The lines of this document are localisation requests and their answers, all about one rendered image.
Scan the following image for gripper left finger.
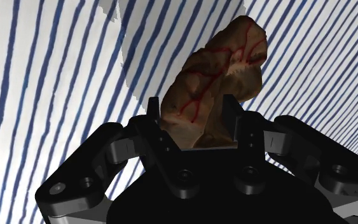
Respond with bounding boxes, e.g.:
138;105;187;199
35;96;200;224

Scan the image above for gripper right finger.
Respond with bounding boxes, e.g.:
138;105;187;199
223;94;358;218

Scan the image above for brown lumpy object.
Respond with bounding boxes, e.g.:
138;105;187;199
159;15;268;150

